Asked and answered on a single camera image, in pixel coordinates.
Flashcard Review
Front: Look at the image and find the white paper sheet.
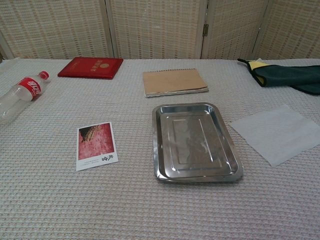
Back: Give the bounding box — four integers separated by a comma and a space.
227, 104, 318, 168

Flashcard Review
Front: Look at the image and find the silver metal tray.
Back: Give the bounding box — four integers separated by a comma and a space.
151, 101, 245, 183

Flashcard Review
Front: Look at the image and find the brown spiral notebook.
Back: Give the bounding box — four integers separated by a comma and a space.
142, 67, 210, 98

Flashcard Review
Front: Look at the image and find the red photo postcard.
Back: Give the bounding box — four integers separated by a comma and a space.
75, 121, 119, 172

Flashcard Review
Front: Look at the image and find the red certificate booklet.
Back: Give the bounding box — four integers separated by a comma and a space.
57, 56, 124, 80

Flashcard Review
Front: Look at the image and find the white waffle tablecloth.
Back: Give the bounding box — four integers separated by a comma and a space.
0, 57, 320, 240

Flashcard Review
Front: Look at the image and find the woven folding screen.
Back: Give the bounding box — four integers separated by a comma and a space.
0, 0, 320, 61

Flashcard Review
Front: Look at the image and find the dark green yellow cloth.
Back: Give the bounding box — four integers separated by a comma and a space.
236, 57, 320, 96

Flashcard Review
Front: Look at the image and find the empty cola plastic bottle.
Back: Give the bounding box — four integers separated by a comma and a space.
0, 70, 50, 125

